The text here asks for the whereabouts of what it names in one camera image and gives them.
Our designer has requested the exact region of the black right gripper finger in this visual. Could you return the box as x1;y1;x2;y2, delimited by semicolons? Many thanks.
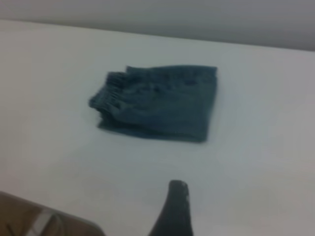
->
147;179;195;236

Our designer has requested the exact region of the blue denim pants basketball print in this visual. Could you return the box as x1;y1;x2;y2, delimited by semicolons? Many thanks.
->
88;64;219;144

